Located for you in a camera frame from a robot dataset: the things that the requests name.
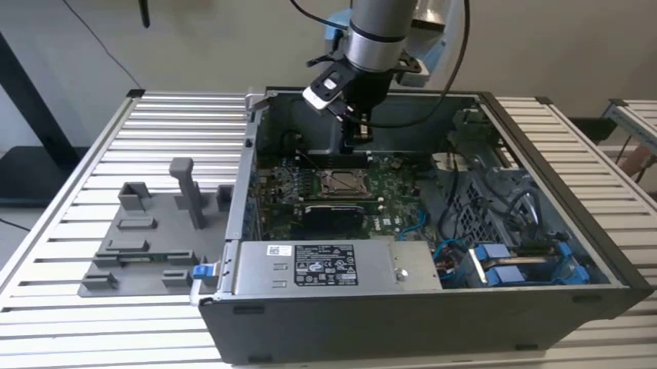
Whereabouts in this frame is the metal slat side table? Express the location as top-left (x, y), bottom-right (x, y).
top-left (596, 98), bottom-right (657, 155)

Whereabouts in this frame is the black floor stand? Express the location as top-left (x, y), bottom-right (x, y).
top-left (0, 30), bottom-right (90, 208)

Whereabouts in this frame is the silver power supply unit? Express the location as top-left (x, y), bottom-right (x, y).
top-left (233, 240), bottom-right (443, 295)

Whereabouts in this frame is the silver CPU green edge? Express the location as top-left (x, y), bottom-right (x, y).
top-left (327, 173), bottom-right (363, 193)

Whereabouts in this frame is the grey parts rack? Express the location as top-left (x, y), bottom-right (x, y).
top-left (75, 156), bottom-right (236, 299)

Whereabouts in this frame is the thin black wall cable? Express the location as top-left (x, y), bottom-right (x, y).
top-left (59, 0), bottom-right (144, 91)

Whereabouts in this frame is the blue data wire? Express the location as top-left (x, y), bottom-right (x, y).
top-left (397, 210), bottom-right (431, 236)
top-left (432, 237), bottom-right (468, 257)

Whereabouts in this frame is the dark grey PC case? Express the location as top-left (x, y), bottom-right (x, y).
top-left (188, 86), bottom-right (652, 365)

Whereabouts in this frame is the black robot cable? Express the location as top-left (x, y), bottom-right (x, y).
top-left (288, 0), bottom-right (349, 30)
top-left (352, 0), bottom-right (472, 144)

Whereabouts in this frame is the black power cable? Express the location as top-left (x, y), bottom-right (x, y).
top-left (437, 151), bottom-right (465, 241)
top-left (501, 189), bottom-right (540, 232)

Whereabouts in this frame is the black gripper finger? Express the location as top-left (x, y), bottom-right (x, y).
top-left (337, 111), bottom-right (359, 156)

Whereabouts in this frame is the metal socket cover frame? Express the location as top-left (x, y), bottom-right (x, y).
top-left (317, 168), bottom-right (372, 198)

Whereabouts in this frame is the black box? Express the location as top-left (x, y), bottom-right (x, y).
top-left (567, 116), bottom-right (618, 146)

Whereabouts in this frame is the green motherboard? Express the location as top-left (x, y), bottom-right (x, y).
top-left (253, 151), bottom-right (437, 242)

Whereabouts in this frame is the blue disk carrier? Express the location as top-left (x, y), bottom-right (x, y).
top-left (469, 234), bottom-right (574, 267)
top-left (481, 255), bottom-right (590, 288)

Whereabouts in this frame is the black graphics card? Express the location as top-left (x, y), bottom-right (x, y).
top-left (301, 203), bottom-right (368, 232)

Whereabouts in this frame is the green RAM stick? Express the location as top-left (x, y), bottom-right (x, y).
top-left (117, 253), bottom-right (174, 263)

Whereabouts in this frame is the CPU socket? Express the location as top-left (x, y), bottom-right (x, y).
top-left (316, 167), bottom-right (373, 199)

